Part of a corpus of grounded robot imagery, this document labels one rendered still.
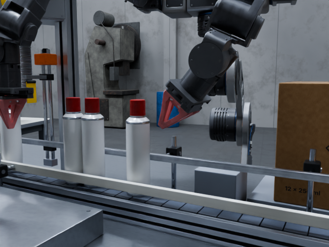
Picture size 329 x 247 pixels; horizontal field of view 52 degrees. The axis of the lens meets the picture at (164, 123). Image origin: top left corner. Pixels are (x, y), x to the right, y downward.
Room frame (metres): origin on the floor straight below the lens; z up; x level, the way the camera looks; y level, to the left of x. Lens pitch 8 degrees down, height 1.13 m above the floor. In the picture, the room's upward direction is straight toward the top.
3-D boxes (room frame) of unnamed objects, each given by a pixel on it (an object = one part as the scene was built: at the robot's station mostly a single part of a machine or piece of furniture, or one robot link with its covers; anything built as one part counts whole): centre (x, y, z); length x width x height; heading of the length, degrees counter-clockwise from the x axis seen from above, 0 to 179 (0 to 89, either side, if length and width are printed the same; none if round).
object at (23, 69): (1.01, 0.41, 1.18); 0.04 x 0.04 x 0.21
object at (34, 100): (0.88, 0.35, 1.09); 0.03 x 0.01 x 0.06; 152
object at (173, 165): (0.76, -0.01, 0.91); 0.07 x 0.03 x 0.17; 152
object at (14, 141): (0.90, 0.41, 0.98); 0.05 x 0.05 x 0.20
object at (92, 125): (0.77, 0.17, 0.98); 0.05 x 0.05 x 0.20
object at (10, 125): (0.82, 0.38, 1.05); 0.07 x 0.07 x 0.09; 63
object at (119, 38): (7.79, 1.09, 1.29); 1.34 x 1.20 x 2.57; 73
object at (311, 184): (0.62, -0.28, 0.91); 0.07 x 0.03 x 0.17; 152
